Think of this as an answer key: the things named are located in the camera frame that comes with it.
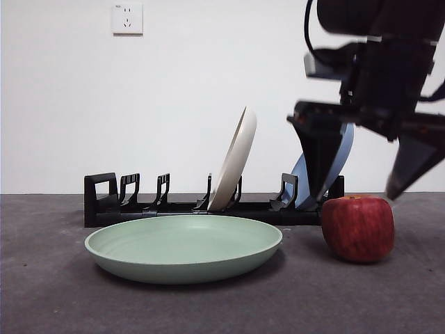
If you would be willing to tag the black plate rack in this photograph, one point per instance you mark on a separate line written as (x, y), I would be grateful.
(174, 210)

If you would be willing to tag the red apple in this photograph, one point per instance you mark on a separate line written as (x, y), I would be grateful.
(358, 229)

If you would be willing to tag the cream plate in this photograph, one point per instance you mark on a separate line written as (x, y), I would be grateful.
(236, 160)

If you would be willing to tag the white wall socket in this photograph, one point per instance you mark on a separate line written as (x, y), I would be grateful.
(127, 19)

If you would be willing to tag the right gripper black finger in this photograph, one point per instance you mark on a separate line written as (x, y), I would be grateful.
(412, 163)
(320, 156)

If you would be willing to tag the blue plate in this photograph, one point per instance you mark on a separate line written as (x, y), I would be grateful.
(299, 184)

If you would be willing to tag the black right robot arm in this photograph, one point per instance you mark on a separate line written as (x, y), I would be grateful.
(389, 76)

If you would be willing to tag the pale grey camera box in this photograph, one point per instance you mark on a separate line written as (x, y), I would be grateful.
(321, 67)

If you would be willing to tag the green plate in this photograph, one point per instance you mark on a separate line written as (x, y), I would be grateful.
(180, 264)

